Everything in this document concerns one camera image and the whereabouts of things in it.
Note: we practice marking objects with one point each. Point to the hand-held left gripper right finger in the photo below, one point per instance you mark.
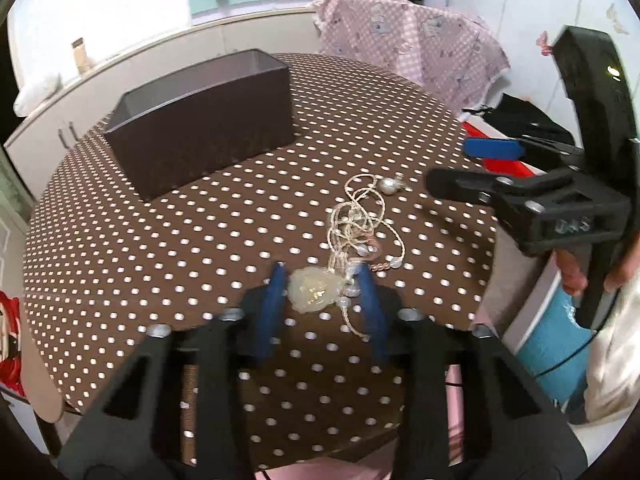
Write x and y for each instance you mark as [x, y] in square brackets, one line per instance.
[372, 310]

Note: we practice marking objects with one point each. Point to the wooden bottle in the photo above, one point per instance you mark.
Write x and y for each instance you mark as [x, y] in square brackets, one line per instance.
[81, 55]

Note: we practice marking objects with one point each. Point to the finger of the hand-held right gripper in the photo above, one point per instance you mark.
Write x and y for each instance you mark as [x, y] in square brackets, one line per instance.
[492, 148]
[460, 185]

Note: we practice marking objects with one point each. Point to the black cloth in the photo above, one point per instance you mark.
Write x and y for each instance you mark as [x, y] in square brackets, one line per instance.
[525, 117]

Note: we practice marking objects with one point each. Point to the pink butterfly wall sticker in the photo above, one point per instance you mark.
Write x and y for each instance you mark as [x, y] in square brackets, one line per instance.
[543, 43]

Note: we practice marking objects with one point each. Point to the white cabinet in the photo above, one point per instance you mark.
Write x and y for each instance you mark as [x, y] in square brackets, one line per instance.
[45, 130]

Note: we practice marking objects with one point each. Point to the dark metal box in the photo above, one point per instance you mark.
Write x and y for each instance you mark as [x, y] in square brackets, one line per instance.
[200, 135]

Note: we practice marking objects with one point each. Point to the brown polka dot tablecloth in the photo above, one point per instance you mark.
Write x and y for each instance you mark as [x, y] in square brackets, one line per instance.
[175, 240]

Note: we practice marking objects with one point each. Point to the person's right hand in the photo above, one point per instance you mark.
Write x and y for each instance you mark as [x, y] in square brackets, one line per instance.
[570, 272]

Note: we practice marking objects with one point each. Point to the red cloth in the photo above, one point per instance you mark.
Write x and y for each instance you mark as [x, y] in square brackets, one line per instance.
[10, 340]

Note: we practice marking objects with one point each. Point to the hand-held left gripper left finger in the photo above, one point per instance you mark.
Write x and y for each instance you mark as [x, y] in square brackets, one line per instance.
[270, 305]

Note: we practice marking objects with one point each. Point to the pink printed cloth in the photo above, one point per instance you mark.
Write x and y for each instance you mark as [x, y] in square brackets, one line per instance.
[415, 45]

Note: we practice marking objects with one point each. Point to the white pillow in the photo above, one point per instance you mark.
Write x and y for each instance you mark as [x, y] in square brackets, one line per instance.
[37, 94]

